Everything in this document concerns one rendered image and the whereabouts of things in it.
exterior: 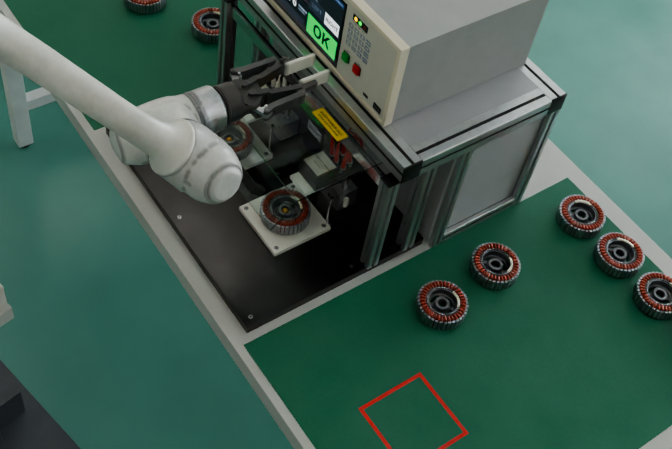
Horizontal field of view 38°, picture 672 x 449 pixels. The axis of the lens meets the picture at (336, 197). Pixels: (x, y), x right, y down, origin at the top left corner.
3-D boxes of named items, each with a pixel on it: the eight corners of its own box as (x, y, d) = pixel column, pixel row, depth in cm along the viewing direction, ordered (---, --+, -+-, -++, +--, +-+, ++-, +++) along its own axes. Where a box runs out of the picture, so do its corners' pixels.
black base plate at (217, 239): (246, 333, 203) (247, 328, 201) (105, 133, 232) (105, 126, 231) (422, 243, 223) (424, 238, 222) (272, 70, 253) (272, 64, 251)
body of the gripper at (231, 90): (205, 105, 187) (247, 90, 191) (228, 134, 183) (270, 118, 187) (207, 77, 182) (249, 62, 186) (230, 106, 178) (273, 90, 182)
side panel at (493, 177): (431, 248, 223) (463, 154, 198) (423, 238, 224) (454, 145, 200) (520, 202, 235) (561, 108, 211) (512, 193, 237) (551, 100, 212)
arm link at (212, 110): (202, 149, 181) (230, 138, 184) (204, 115, 174) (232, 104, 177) (178, 117, 186) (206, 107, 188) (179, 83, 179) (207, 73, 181)
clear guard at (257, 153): (269, 231, 188) (272, 211, 183) (206, 149, 199) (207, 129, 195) (402, 169, 202) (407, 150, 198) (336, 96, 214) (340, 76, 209)
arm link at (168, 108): (181, 130, 187) (215, 159, 178) (107, 159, 180) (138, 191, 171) (172, 80, 180) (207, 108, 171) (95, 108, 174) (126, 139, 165)
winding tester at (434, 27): (383, 127, 194) (401, 50, 178) (266, -2, 214) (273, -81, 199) (525, 65, 211) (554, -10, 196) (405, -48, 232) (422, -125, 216)
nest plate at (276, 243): (274, 257, 213) (274, 253, 212) (238, 209, 220) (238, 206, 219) (330, 230, 220) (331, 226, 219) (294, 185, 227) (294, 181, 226)
